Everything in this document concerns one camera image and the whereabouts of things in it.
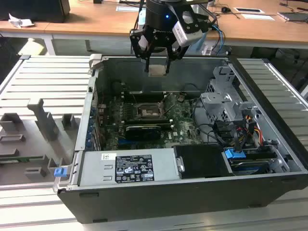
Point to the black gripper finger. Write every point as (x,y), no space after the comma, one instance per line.
(136,48)
(176,53)

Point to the silver CPU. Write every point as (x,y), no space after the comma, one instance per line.
(157,70)

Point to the metal socket locking lever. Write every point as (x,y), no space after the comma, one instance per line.
(172,106)
(134,98)

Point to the CPU socket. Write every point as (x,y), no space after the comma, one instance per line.
(149,112)

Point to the black plastic drive cover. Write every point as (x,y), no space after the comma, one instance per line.
(202,161)

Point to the white paper sheet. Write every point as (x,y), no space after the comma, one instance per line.
(258,16)
(127,8)

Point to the grey case latch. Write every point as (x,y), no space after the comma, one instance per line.
(95,60)

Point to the round coin battery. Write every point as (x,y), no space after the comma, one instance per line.
(181,97)

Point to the wooden office desk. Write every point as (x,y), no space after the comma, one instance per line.
(84,21)
(260,29)

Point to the silver metal drive cage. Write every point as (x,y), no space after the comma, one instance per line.
(216,101)

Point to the black computer mouse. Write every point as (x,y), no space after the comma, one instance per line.
(225,9)

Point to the green motherboard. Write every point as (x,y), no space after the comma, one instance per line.
(185,125)

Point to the black graphics card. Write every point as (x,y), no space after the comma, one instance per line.
(142,132)

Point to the large black box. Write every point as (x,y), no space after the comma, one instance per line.
(36,9)

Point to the hard disk in blue carrier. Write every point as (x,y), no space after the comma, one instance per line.
(234,154)

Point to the crumpled white paper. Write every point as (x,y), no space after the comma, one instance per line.
(20,22)

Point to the grey laptop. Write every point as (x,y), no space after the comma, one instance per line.
(293,16)

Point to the grey power supply unit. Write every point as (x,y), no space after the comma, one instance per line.
(96,173)

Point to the grey parts rack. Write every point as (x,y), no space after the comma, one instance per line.
(36,144)

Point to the blue plastic latch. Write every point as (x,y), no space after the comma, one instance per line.
(60,172)

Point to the black open PC case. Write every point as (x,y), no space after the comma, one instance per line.
(168,204)

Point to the green RAM stick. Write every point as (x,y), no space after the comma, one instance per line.
(21,158)

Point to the small grey wrist camera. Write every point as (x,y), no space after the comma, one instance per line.
(143,42)

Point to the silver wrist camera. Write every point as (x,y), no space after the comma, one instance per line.
(190,36)

